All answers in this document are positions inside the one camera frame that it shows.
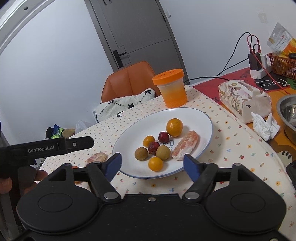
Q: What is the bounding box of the orange lidded plastic jar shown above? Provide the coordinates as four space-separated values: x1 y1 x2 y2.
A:
152 68 188 108

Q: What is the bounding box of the small yellow kumquat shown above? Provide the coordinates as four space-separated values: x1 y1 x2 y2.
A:
143 135 155 148

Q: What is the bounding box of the white black patterned cushion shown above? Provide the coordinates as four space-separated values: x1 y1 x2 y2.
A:
95 88 156 122

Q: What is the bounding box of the red hawthorn berry upper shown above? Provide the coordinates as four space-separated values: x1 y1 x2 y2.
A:
158 132 170 143

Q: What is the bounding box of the red hawthorn berry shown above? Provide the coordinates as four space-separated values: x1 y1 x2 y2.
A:
148 142 160 155
158 132 170 143

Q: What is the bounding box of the person's left hand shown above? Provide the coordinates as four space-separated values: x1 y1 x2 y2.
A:
1 167 48 195

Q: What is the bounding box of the peeled pomelo segment short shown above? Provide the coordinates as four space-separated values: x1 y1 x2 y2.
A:
171 131 199 161

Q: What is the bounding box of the black cable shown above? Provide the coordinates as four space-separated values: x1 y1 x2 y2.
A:
184 32 261 86

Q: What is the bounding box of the red cable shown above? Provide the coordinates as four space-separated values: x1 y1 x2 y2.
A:
246 34 291 95

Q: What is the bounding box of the floral tissue box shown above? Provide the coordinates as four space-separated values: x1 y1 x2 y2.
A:
218 80 271 123

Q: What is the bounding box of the grey door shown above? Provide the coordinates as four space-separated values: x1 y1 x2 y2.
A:
85 1 185 74

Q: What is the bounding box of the red hawthorn berry lower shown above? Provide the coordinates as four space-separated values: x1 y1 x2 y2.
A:
148 142 160 155

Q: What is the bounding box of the black power adapter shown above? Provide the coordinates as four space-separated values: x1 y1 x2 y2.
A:
248 53 262 71

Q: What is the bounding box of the red orange table mat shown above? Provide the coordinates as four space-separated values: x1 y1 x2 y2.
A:
191 67 295 166

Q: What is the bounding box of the white plastic bag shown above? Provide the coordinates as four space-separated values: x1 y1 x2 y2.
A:
75 120 93 134

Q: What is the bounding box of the white power strip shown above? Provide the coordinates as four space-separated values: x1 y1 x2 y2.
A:
250 66 272 79

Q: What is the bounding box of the black door handle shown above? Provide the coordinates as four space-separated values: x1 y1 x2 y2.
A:
112 50 126 68

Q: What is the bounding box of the large orange mandarin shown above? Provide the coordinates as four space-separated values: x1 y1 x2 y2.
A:
72 166 82 185

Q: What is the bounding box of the crumpled white tissue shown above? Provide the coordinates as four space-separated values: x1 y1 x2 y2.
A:
251 112 280 142

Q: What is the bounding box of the snack bag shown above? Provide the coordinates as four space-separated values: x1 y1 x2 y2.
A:
267 23 296 56

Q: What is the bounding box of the stainless steel bowl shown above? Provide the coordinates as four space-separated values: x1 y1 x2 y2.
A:
276 94 296 145

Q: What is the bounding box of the peeled pomelo segment long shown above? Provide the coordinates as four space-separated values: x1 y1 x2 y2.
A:
85 152 108 165

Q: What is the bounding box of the orange leather chair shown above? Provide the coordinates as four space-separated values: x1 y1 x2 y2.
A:
101 61 161 102

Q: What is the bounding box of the floral patterned tablecloth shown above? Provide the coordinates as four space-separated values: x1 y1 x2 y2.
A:
41 87 295 240

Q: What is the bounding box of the orange on plate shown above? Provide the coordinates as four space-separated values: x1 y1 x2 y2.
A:
166 118 183 137

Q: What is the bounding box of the orange plastic basket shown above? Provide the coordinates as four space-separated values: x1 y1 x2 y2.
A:
267 53 296 80

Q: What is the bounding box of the brown longan fruit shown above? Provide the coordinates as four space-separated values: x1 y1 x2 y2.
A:
134 147 149 161

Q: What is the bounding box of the clutter shelf with items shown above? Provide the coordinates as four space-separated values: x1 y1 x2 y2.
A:
46 124 75 139

